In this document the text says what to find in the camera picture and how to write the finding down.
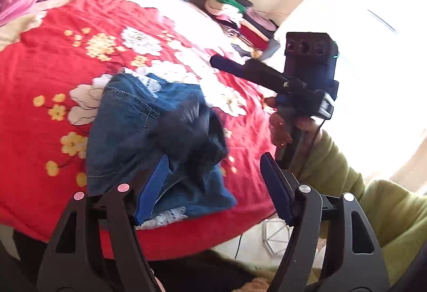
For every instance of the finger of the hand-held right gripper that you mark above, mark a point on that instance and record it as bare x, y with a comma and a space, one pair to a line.
247, 71

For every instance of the person's right hand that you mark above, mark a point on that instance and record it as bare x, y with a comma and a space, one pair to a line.
280, 131

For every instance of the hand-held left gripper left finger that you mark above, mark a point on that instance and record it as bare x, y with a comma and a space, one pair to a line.
151, 191

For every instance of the red floral blanket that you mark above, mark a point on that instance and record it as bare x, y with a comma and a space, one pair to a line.
33, 151

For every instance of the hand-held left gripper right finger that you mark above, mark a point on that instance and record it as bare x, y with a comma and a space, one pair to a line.
277, 188

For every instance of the stack of folded clothes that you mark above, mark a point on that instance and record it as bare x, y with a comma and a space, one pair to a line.
247, 28

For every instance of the blue denim pants lace trim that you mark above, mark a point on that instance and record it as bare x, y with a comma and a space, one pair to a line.
133, 141

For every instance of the person's right forearm green sleeve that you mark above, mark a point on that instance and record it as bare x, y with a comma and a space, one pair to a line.
373, 212

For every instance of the cream bed sheet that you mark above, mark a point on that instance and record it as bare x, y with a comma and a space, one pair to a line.
13, 34

